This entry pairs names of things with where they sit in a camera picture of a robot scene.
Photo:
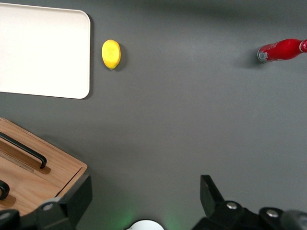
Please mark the wooden drawer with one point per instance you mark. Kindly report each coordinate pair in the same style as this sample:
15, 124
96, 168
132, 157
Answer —
55, 155
31, 189

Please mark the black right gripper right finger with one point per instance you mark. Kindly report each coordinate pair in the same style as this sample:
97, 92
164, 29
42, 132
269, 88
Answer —
216, 208

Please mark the red bottle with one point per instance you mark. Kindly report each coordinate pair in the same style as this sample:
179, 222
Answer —
280, 50

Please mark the cream rectangular tray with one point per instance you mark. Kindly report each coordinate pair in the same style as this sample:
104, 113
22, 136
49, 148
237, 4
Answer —
43, 52

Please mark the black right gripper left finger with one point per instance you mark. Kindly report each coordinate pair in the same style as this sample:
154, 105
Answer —
72, 208

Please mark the wooden drawer cabinet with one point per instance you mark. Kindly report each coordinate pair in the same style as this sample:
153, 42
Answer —
72, 177

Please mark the yellow lemon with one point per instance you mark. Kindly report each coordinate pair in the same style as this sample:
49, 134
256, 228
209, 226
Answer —
111, 54

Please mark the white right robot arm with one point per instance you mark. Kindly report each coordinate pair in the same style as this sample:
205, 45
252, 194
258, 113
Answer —
146, 225

